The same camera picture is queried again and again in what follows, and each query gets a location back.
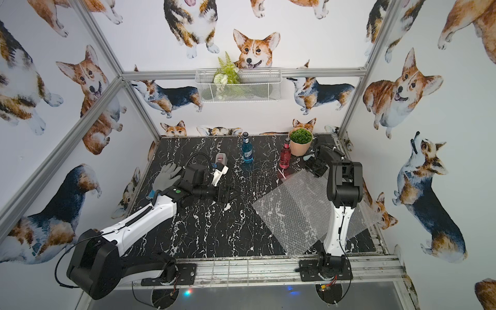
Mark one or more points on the artificial fern with flower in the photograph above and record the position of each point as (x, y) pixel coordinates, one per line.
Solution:
(226, 73)

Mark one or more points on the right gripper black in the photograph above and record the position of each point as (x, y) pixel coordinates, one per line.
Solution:
(318, 172)

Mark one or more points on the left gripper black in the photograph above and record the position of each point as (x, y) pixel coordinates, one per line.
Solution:
(224, 194)

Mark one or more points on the grey tape dispenser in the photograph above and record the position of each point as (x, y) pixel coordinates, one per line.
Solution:
(221, 158)

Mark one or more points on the teal garden trowel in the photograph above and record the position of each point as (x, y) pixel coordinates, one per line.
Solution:
(307, 157)

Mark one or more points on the white wire wall basket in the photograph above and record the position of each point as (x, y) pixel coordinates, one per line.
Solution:
(262, 85)

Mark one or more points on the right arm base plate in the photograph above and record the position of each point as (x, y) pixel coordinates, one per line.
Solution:
(325, 270)

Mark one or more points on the blue wine bottle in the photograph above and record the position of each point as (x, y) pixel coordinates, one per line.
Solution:
(247, 149)

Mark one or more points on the potted green plant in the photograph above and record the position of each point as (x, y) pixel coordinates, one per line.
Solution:
(300, 141)

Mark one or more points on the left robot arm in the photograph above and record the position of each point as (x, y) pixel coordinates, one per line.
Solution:
(97, 265)

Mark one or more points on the aluminium front rail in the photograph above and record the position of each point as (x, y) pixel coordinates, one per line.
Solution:
(268, 271)

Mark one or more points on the grey work glove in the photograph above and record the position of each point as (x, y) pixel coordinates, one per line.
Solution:
(168, 175)

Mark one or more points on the red wine bottle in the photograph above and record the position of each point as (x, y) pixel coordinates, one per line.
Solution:
(285, 155)

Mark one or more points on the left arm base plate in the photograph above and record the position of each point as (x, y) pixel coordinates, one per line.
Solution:
(174, 274)

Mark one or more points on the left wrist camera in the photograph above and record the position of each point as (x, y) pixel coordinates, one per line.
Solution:
(219, 171)

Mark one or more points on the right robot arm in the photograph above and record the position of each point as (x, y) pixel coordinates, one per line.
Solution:
(344, 191)

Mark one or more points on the bubble wrap sheet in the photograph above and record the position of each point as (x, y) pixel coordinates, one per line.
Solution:
(299, 214)
(364, 216)

